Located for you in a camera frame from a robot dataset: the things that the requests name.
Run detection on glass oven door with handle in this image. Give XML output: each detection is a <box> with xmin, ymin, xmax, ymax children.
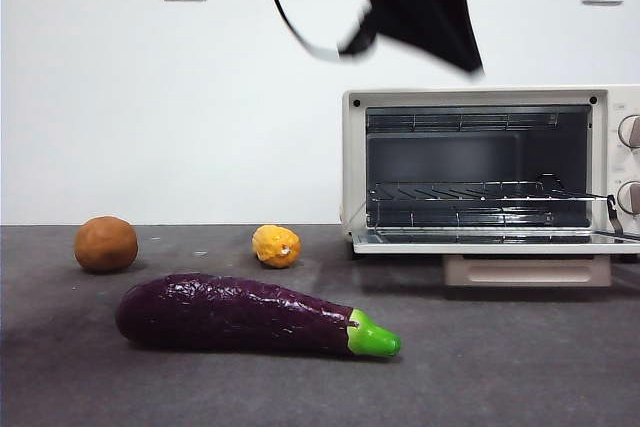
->
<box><xmin>352</xmin><ymin>229</ymin><xmax>640</xmax><ymax>288</ymax></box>

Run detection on brown potato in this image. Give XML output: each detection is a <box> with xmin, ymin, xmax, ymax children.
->
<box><xmin>74</xmin><ymin>215</ymin><xmax>139</xmax><ymax>274</ymax></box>

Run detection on white toaster oven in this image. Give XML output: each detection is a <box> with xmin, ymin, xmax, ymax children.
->
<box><xmin>341</xmin><ymin>85</ymin><xmax>640</xmax><ymax>266</ymax></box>

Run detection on round white oven knob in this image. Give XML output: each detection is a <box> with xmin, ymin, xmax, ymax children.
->
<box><xmin>616</xmin><ymin>180</ymin><xmax>640</xmax><ymax>216</ymax></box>
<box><xmin>618</xmin><ymin>115</ymin><xmax>640</xmax><ymax>149</ymax></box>

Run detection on yellow toy corn cob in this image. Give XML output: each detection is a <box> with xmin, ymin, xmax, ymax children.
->
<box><xmin>251</xmin><ymin>224</ymin><xmax>302</xmax><ymax>269</ymax></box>

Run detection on purple toy eggplant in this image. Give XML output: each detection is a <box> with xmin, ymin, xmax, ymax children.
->
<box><xmin>114</xmin><ymin>272</ymin><xmax>403</xmax><ymax>359</ymax></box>

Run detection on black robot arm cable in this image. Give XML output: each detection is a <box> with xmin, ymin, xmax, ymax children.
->
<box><xmin>257</xmin><ymin>0</ymin><xmax>377</xmax><ymax>64</ymax></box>

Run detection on metal wire oven rack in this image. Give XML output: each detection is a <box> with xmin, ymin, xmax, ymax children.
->
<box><xmin>368</xmin><ymin>177</ymin><xmax>615</xmax><ymax>204</ymax></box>

